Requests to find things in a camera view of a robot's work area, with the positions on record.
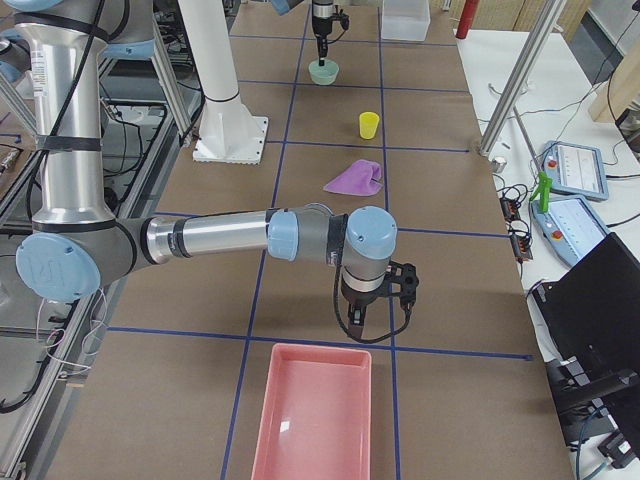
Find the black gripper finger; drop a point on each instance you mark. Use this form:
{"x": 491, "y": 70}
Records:
{"x": 356, "y": 325}
{"x": 322, "y": 46}

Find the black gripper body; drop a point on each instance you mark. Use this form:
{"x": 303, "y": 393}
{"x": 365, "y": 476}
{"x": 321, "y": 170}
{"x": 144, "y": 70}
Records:
{"x": 359, "y": 298}
{"x": 320, "y": 24}

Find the light green bowl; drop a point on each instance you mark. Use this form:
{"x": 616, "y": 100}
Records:
{"x": 323, "y": 74}

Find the yellow plastic cup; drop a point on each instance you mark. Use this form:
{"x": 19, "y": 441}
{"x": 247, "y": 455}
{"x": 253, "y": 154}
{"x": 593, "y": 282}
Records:
{"x": 368, "y": 125}

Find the purple microfiber cloth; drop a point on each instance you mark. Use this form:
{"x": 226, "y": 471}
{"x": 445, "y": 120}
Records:
{"x": 362, "y": 178}

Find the translucent white storage box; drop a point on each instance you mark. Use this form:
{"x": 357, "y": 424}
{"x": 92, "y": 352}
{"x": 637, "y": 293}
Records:
{"x": 405, "y": 20}

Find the pink plastic tray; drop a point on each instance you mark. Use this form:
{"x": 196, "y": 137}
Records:
{"x": 316, "y": 415}

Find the red cylinder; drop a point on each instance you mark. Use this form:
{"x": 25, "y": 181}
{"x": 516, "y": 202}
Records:
{"x": 466, "y": 18}

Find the green plastic clamp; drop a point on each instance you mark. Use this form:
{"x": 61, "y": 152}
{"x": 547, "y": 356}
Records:
{"x": 542, "y": 191}

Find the lower teach pendant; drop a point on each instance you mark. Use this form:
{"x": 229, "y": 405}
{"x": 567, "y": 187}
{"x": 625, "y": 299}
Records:
{"x": 571, "y": 226}

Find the teach pendant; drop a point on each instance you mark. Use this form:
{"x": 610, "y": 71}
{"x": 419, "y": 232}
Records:
{"x": 571, "y": 226}
{"x": 575, "y": 169}

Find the black laptop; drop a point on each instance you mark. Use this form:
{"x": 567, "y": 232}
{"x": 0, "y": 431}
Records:
{"x": 592, "y": 312}

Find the upper teach pendant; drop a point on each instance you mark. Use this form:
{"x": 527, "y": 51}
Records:
{"x": 575, "y": 169}

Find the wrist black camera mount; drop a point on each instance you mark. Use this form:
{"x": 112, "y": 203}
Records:
{"x": 402, "y": 283}

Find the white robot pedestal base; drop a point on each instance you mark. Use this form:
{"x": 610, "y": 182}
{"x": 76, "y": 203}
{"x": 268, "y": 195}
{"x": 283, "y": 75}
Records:
{"x": 228, "y": 132}

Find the aluminium frame post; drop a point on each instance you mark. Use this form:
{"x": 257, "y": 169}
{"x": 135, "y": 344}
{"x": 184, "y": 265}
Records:
{"x": 527, "y": 58}

